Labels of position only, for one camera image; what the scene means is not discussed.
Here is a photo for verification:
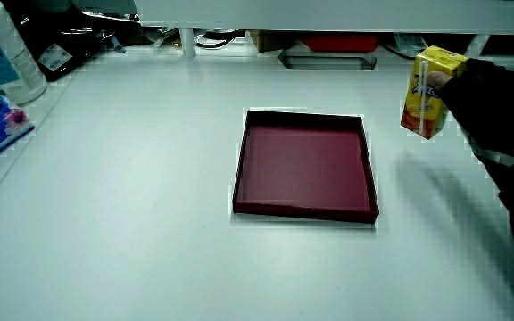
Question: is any brown cardboard box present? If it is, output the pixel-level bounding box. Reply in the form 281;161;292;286
248;29;303;54

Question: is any red plastic box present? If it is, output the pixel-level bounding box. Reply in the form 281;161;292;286
300;34;381;54

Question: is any yellow ice redtea carton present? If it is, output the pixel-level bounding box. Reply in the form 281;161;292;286
400;45;469;141

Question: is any black coiled cable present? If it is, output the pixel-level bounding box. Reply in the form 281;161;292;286
193;29;247;50

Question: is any white desk shelf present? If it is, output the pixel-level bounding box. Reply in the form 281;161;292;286
133;0;514;60

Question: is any person's right hand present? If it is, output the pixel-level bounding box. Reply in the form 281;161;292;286
426;57;514;158

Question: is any black bag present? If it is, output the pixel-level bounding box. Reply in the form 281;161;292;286
1;0;127;83

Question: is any dark red shallow tray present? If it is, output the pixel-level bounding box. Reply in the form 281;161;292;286
232;109;381;225

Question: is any white wet wipes canister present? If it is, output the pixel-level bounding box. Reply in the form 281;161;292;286
0;0;48;106

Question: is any clear plastic bag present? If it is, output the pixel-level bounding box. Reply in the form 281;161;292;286
392;33;430;60

